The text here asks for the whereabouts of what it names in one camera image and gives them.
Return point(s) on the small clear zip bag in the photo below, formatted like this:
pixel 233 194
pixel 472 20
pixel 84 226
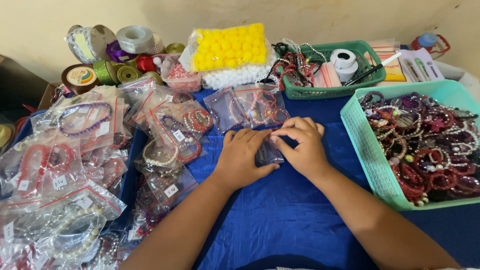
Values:
pixel 268 153

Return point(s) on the clear tub of pink beads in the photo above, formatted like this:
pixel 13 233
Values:
pixel 180 77

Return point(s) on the plastic bag pack yellow label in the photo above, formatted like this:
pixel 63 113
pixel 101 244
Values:
pixel 390 65

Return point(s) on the purple ribbon spool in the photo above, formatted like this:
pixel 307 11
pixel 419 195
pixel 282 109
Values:
pixel 117 51

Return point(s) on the person's right hand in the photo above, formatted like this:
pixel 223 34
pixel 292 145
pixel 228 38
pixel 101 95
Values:
pixel 307 150

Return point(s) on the green glitter ribbon spool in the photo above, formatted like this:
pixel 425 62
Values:
pixel 105 72

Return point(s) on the red ribbon spool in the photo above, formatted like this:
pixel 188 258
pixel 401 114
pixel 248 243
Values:
pixel 145 63

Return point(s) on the bag of yellow pompoms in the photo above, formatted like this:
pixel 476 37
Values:
pixel 228 47

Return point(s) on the brown cardboard box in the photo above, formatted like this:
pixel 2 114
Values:
pixel 47 95

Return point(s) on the person's left hand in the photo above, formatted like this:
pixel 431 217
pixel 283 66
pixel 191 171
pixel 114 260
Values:
pixel 238 165

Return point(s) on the clear packet of pens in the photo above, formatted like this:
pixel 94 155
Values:
pixel 422 65

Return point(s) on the blue table cloth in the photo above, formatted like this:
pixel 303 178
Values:
pixel 292 217

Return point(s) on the red and blue bottle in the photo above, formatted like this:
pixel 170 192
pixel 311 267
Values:
pixel 429 41

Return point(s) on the pack of red-striped zip bags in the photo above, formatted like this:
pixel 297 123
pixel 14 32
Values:
pixel 327 75

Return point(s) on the bag of white pompoms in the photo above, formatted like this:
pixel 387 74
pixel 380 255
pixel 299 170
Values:
pixel 234 77

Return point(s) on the silver glitter ribbon spool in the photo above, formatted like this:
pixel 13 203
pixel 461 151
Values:
pixel 88 43

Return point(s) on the black and white pen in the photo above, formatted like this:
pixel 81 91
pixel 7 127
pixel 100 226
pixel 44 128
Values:
pixel 371 70

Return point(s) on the brown spool with rainbow label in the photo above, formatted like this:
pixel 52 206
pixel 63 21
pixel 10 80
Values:
pixel 79 78

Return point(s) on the teal plastic basket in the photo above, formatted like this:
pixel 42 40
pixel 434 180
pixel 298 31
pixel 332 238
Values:
pixel 360 150

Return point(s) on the white label roll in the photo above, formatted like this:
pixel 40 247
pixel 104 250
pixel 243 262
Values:
pixel 343 60

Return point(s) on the olive gold ribbon spool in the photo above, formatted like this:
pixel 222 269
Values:
pixel 129 74

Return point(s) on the white dotted ribbon spool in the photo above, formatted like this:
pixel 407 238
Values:
pixel 158 44

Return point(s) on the green plastic basket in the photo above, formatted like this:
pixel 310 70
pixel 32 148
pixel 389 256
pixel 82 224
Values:
pixel 369 75

